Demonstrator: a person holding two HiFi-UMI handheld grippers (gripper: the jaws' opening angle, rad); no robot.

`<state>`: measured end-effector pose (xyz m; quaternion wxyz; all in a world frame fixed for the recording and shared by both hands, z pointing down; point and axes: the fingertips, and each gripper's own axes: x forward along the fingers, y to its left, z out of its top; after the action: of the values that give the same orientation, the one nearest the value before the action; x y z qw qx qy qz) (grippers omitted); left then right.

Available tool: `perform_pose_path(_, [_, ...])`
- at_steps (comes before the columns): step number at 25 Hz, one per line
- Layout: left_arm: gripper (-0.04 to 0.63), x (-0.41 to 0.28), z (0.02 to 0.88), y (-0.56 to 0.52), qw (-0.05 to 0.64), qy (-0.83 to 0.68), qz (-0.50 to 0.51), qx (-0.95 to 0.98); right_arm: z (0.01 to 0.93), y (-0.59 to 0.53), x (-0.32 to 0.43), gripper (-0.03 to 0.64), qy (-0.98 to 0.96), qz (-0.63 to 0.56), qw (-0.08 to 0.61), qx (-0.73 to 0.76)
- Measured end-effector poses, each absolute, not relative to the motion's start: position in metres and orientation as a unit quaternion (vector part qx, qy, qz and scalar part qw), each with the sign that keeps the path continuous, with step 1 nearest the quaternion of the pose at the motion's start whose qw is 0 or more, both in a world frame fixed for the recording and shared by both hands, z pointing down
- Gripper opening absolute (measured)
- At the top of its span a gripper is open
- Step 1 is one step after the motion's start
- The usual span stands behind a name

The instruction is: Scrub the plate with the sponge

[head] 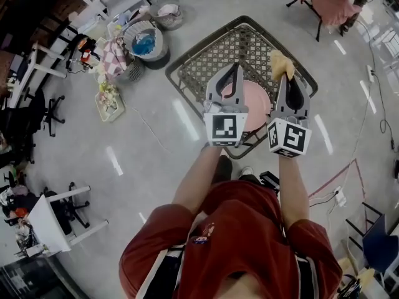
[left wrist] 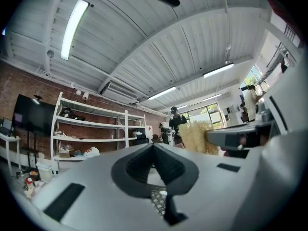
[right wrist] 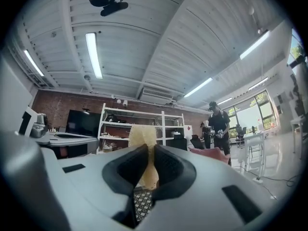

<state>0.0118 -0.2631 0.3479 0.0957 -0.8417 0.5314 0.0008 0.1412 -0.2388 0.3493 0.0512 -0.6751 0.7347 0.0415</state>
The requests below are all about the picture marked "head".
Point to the black metal frame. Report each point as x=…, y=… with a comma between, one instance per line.
x=316, y=20

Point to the white table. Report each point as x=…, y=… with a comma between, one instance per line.
x=50, y=224

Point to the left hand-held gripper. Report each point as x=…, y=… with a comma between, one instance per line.
x=224, y=126

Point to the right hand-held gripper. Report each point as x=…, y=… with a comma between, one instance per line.
x=290, y=137

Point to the pink plate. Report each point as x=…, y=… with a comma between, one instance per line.
x=256, y=100

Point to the person's right forearm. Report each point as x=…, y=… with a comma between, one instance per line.
x=293, y=192

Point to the yellow sponge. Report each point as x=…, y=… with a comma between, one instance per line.
x=280, y=64

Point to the black office chair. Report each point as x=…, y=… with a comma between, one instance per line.
x=46, y=111
x=76, y=205

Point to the white desk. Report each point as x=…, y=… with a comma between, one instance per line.
x=28, y=73

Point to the pink checkered cloth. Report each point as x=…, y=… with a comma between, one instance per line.
x=113, y=58

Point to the black device at waist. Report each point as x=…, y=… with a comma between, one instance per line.
x=269, y=179

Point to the white power strip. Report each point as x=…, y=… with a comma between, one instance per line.
x=340, y=196
x=370, y=73

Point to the blue chair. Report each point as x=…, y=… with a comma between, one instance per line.
x=380, y=248

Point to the person's left forearm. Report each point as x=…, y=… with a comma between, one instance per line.
x=194, y=179

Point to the person's red shirt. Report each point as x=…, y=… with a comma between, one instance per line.
x=237, y=244

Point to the blue bag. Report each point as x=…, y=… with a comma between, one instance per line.
x=143, y=46

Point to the black cabinet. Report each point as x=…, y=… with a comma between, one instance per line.
x=31, y=279

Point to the white tray with flowers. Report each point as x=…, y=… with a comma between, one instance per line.
x=109, y=103

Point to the pink draped cloth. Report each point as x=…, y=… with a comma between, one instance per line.
x=330, y=2

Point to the grey basket with pink cloth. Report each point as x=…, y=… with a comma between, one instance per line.
x=168, y=16

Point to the dark lattice folding table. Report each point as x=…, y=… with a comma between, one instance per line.
x=249, y=42

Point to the person's white shoe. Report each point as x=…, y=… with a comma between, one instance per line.
x=247, y=170

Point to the white vented basket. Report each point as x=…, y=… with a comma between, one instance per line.
x=132, y=71

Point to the black stand with orange items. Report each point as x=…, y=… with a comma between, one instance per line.
x=82, y=50

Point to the large grey round basket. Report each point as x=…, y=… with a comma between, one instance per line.
x=156, y=55

